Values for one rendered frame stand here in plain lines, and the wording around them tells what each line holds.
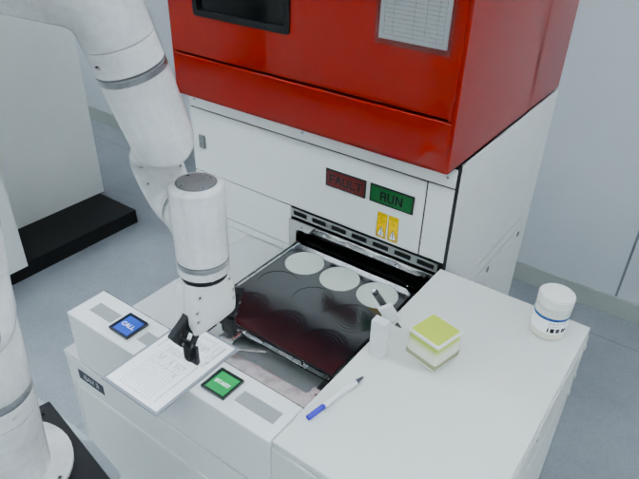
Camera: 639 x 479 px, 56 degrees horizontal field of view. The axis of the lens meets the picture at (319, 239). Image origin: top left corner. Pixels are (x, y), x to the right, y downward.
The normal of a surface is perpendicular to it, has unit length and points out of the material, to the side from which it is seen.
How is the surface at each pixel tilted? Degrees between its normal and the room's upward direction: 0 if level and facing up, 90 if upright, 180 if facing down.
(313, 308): 0
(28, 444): 93
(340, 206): 90
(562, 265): 90
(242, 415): 0
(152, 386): 0
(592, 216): 90
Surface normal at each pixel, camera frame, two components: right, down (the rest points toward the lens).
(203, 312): 0.74, 0.39
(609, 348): 0.03, -0.84
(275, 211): -0.58, 0.43
